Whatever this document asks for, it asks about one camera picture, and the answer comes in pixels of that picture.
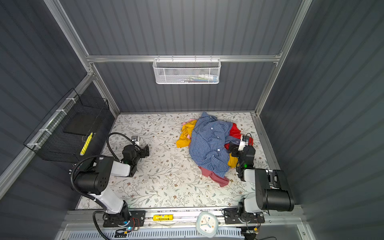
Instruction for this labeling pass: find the blue checkered shirt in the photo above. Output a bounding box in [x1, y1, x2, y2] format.
[189, 112, 240, 178]

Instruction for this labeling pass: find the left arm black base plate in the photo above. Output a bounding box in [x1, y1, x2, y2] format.
[103, 211, 146, 228]

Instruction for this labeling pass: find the floral table mat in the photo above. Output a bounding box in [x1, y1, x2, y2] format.
[109, 113, 255, 208]

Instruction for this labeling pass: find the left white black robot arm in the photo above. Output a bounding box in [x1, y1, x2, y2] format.
[70, 132, 150, 228]

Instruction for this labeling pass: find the yellow cloth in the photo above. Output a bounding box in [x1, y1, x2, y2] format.
[176, 119, 197, 148]

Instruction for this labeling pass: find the white wire mesh basket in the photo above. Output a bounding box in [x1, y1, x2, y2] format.
[153, 59, 222, 85]

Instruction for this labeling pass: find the red cloth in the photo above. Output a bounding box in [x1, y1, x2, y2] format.
[225, 123, 254, 150]

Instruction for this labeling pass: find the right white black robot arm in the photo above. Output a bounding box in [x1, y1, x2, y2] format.
[222, 136, 295, 225]

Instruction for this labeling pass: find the black wire basket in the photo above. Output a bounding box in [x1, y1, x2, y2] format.
[24, 92, 113, 163]

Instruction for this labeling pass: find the white analog clock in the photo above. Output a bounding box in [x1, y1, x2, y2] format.
[196, 211, 219, 238]

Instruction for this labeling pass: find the yellow spirit level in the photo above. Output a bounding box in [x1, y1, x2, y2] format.
[153, 215, 174, 221]

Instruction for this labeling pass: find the white ventilation grille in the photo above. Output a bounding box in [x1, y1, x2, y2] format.
[63, 227, 245, 240]

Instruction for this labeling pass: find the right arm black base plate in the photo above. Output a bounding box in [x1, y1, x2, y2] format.
[221, 208, 265, 225]

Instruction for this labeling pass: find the dusty pink cloth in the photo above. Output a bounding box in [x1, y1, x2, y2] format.
[199, 167, 230, 187]

